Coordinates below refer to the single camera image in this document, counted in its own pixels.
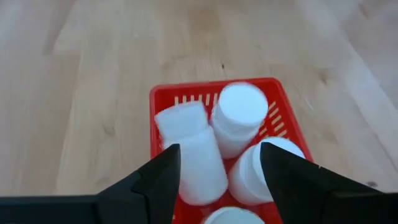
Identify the red slotted plastic basket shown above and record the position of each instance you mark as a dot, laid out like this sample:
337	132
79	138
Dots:
186	88

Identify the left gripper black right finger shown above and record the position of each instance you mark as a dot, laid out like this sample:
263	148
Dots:
304	193

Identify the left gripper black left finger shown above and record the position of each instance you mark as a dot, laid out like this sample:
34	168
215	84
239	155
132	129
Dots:
149	196

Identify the white pill bottle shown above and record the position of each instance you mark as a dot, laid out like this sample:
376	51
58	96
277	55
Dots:
239	105
233	217
245	177
199	168

